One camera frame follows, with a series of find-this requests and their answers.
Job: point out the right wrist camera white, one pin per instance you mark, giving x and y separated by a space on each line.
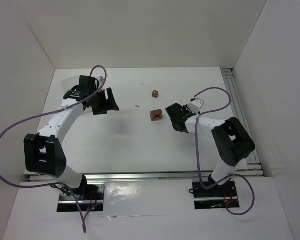
196 105

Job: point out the brown wood block long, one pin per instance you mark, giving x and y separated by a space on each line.
157 112

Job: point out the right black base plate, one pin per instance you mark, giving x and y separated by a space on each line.
228 190

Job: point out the aluminium front rail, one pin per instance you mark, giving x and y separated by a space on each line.
149 176

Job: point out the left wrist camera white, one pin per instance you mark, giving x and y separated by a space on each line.
101 80

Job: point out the brown wood block notched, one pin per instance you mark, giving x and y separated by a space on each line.
156 118

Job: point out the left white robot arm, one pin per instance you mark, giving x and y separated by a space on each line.
43 151

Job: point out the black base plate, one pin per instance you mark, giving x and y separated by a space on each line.
92 193
228 190

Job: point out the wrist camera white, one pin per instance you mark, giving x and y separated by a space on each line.
101 80
196 105

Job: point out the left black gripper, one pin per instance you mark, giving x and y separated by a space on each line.
101 101

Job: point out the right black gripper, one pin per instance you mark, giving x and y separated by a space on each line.
176 116

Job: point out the white cardboard box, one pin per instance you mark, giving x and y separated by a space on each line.
69 83

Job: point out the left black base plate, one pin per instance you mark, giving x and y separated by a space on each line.
92 193

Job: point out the brown wood block small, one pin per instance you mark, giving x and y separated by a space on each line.
155 94

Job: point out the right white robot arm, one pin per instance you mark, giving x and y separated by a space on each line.
232 141

